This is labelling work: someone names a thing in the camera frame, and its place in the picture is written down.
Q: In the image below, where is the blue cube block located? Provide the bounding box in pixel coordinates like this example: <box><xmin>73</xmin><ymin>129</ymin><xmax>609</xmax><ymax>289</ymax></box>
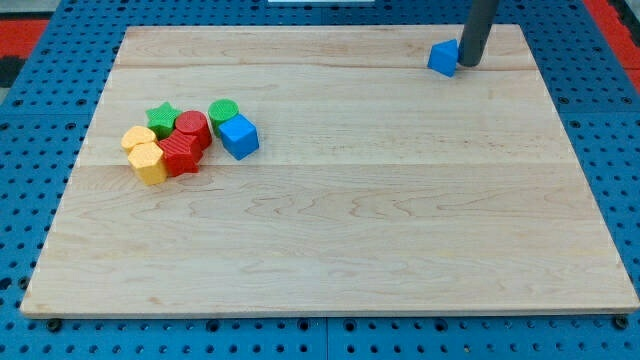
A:
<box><xmin>219</xmin><ymin>114</ymin><xmax>259</xmax><ymax>160</ymax></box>

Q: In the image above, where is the blue triangle block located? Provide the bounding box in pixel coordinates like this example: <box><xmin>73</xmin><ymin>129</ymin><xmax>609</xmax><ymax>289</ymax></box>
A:
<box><xmin>427</xmin><ymin>39</ymin><xmax>458</xmax><ymax>77</ymax></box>

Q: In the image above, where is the light wooden board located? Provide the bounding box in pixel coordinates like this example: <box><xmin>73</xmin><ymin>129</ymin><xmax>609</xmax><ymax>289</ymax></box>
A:
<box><xmin>21</xmin><ymin>24</ymin><xmax>639</xmax><ymax>319</ymax></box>

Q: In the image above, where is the green cylinder block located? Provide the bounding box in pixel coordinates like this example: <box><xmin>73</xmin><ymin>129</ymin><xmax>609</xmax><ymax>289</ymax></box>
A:
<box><xmin>208</xmin><ymin>98</ymin><xmax>239</xmax><ymax>137</ymax></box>

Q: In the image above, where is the red cylinder block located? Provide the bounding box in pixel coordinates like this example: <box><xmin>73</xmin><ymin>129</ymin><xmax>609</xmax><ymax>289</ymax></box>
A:
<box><xmin>175</xmin><ymin>110</ymin><xmax>212</xmax><ymax>149</ymax></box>

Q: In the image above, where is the red star block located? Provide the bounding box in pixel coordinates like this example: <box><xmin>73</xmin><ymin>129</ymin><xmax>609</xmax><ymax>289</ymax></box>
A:
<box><xmin>158</xmin><ymin>130</ymin><xmax>203</xmax><ymax>177</ymax></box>

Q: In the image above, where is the green star block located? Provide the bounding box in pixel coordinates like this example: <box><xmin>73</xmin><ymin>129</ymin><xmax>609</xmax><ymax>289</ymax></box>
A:
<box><xmin>145</xmin><ymin>102</ymin><xmax>182</xmax><ymax>140</ymax></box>

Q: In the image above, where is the yellow hexagon block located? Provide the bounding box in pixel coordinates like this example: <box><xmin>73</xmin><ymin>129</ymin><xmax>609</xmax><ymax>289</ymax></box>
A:
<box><xmin>128</xmin><ymin>142</ymin><xmax>168</xmax><ymax>185</ymax></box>

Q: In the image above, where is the yellow heart block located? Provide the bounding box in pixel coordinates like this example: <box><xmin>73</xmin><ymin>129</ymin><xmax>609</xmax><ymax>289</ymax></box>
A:
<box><xmin>120</xmin><ymin>126</ymin><xmax>157</xmax><ymax>154</ymax></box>

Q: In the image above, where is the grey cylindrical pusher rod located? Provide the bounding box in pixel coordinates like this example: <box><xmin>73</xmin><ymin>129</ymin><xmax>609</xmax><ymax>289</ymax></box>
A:
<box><xmin>458</xmin><ymin>0</ymin><xmax>500</xmax><ymax>67</ymax></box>

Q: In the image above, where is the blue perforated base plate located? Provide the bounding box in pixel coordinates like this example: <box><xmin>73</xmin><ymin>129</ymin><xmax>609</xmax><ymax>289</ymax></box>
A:
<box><xmin>1</xmin><ymin>0</ymin><xmax>639</xmax><ymax>359</ymax></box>

